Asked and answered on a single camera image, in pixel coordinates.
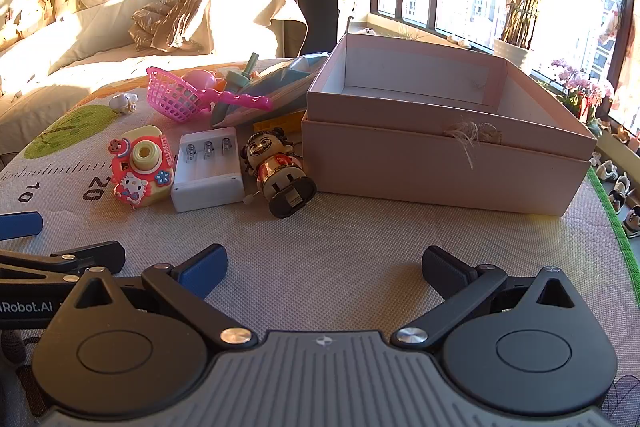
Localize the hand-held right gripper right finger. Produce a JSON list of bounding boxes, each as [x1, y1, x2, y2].
[[391, 246, 583, 353]]

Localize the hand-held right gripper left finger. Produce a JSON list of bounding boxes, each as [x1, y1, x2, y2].
[[60, 243, 258, 353]]

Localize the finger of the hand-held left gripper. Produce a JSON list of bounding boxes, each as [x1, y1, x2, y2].
[[0, 211, 44, 241], [0, 241, 126, 290]]

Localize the pink cardboard box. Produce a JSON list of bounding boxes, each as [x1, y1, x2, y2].
[[301, 33, 598, 217]]

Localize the pink toy basket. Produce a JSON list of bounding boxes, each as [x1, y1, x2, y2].
[[146, 67, 274, 124]]

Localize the blue packet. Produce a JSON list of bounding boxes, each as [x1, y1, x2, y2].
[[235, 52, 332, 128]]

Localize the white battery charger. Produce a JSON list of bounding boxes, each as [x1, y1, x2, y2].
[[171, 127, 246, 214]]

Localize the wind-up doll toy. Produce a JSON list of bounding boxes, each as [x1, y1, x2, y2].
[[241, 128, 317, 219]]

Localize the small white toy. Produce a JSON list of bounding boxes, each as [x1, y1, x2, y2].
[[109, 92, 139, 114]]

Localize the beige sofa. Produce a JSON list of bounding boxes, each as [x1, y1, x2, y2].
[[0, 0, 308, 158]]

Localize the teal spinning top toy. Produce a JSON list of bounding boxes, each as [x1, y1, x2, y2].
[[210, 53, 273, 128]]

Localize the pink potted flowers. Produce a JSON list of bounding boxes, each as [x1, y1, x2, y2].
[[549, 58, 615, 128]]

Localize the shiny beige quilt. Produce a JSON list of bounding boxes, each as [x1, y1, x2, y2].
[[129, 0, 286, 54]]

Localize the pink toy camera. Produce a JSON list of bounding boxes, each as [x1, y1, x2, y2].
[[109, 125, 176, 208]]

